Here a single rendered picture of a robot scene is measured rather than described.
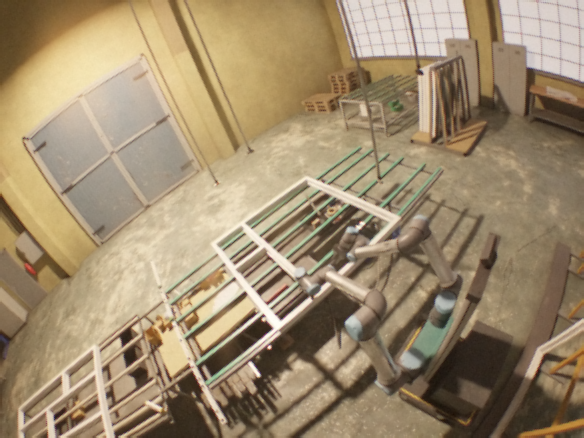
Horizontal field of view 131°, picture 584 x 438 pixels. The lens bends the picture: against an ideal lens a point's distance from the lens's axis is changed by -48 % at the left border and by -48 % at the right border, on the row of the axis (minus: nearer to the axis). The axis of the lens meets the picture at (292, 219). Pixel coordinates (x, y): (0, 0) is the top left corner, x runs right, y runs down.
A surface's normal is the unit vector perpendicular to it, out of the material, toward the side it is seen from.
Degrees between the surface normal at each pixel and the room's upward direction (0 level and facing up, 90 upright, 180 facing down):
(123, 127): 90
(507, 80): 90
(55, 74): 90
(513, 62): 90
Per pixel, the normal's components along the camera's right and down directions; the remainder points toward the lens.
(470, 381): -0.30, -0.73
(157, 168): 0.59, 0.36
